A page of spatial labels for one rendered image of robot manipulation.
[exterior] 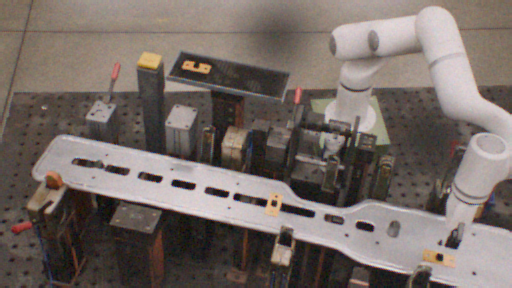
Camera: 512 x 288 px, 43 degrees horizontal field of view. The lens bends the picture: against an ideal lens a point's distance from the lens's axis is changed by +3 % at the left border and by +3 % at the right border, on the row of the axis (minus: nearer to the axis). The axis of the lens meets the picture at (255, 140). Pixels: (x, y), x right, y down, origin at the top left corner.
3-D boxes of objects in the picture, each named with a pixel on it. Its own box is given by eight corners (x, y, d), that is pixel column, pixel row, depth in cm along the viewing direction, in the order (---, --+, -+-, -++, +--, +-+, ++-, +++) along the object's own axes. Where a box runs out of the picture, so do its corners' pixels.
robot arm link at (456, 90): (482, 65, 164) (522, 180, 155) (422, 73, 161) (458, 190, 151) (501, 48, 156) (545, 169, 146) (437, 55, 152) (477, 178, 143)
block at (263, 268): (254, 275, 203) (260, 218, 182) (264, 242, 212) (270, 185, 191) (271, 279, 202) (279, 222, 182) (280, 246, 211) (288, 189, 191)
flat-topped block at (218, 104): (209, 178, 230) (210, 83, 198) (215, 162, 236) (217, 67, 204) (236, 184, 229) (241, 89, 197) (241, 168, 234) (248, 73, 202)
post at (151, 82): (143, 163, 233) (134, 68, 202) (151, 149, 239) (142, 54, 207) (163, 168, 232) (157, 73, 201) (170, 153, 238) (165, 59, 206)
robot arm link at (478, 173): (484, 167, 157) (448, 172, 155) (503, 127, 148) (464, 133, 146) (502, 193, 152) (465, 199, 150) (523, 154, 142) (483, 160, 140)
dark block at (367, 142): (336, 234, 216) (357, 147, 186) (339, 218, 221) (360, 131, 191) (351, 238, 215) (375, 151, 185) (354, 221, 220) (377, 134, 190)
